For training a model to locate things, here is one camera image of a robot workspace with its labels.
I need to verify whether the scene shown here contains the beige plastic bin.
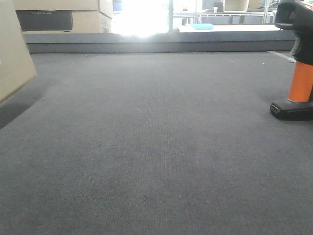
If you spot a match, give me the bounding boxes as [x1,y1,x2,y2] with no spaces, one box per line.
[224,0,249,12]

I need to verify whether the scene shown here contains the orange black barcode scanner gun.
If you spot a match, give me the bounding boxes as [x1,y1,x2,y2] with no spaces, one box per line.
[270,0,313,120]

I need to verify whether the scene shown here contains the large cardboard box with handle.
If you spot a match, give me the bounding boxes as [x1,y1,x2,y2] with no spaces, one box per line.
[13,0,113,34]

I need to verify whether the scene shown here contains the blue plastic tray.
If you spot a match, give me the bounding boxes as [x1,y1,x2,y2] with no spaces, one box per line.
[189,23,215,30]

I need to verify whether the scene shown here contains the white work table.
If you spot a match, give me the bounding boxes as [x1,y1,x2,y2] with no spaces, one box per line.
[178,24,280,33]

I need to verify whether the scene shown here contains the grey raised conveyor side rail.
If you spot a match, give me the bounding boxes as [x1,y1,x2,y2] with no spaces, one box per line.
[24,31,295,53]

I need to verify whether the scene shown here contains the brown cardboard package box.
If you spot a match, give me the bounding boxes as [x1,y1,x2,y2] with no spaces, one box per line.
[0,0,37,103]

